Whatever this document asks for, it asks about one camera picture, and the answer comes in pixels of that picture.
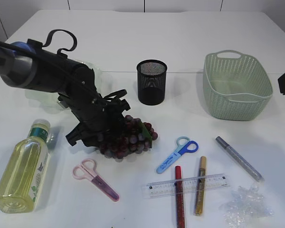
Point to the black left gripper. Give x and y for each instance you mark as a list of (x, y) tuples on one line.
[(96, 114)]

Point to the pink scissors with cover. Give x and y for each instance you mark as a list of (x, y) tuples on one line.
[(87, 170)]

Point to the purple artificial grape bunch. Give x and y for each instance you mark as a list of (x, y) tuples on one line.
[(135, 137)]

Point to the yellow tea plastic bottle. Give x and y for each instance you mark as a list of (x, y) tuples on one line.
[(22, 180)]

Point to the clear plastic sheet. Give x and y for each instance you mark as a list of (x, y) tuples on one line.
[(245, 207)]

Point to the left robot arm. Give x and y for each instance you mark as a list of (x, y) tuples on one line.
[(29, 66)]

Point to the green wavy glass plate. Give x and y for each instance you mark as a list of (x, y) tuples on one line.
[(53, 103)]

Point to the black mesh pen holder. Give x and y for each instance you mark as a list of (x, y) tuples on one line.
[(151, 81)]

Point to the transparent plastic ruler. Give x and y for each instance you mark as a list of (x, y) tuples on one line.
[(167, 188)]

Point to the red glitter pen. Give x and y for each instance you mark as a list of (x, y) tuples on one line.
[(180, 217)]

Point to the gold glitter pen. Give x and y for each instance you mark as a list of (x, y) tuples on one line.
[(200, 187)]

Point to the silver glitter pen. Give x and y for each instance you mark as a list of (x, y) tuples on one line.
[(240, 160)]

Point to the green plastic woven basket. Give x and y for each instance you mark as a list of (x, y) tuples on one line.
[(236, 89)]

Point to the blue scissors with cover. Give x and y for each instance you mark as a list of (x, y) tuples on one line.
[(184, 145)]

